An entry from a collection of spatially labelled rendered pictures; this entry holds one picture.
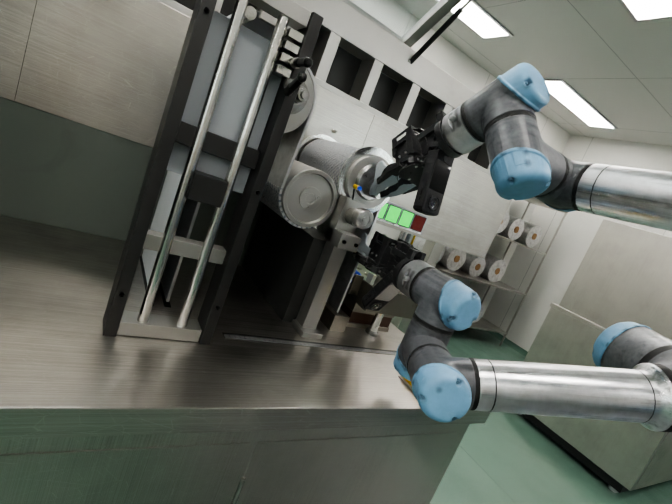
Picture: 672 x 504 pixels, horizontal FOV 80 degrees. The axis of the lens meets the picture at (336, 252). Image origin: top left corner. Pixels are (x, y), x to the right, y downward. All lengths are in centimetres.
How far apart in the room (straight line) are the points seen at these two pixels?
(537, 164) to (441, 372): 31
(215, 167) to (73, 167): 49
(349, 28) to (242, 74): 61
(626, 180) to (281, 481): 70
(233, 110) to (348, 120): 61
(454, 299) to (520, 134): 27
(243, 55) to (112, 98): 47
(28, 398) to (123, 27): 76
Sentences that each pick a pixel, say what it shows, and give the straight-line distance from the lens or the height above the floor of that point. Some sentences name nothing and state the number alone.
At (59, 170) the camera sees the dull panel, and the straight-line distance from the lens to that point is 108.
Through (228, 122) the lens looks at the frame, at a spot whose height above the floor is 125.
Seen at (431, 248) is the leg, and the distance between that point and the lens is 177.
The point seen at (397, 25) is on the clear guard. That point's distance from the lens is 131.
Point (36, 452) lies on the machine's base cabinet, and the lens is 63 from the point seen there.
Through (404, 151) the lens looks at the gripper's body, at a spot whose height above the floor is 133.
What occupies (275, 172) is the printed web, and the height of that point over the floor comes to 120.
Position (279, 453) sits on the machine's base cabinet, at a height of 79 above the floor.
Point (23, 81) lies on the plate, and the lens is 107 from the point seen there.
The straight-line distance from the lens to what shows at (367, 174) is 86.
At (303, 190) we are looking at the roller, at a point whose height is 119.
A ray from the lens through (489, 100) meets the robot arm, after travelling 69.
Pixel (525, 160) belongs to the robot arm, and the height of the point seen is 135.
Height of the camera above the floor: 124
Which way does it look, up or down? 10 degrees down
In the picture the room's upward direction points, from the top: 22 degrees clockwise
